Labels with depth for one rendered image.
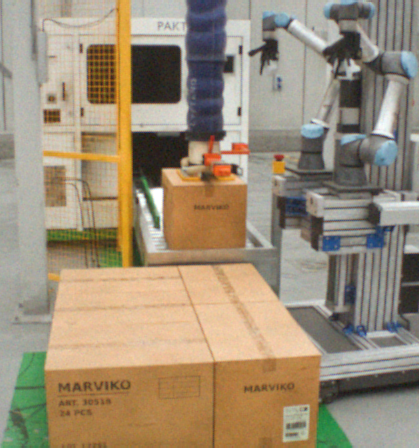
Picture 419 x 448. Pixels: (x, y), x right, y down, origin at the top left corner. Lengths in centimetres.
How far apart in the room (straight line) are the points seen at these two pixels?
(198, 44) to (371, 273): 151
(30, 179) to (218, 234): 124
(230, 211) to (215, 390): 140
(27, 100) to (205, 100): 110
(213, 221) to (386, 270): 95
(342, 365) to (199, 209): 111
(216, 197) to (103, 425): 156
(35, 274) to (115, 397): 200
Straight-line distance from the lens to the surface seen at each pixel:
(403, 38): 344
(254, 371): 250
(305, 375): 256
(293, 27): 363
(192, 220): 363
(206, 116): 375
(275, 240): 427
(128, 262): 437
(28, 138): 419
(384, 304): 365
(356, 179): 316
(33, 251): 431
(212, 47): 373
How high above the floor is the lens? 157
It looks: 13 degrees down
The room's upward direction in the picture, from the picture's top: 1 degrees clockwise
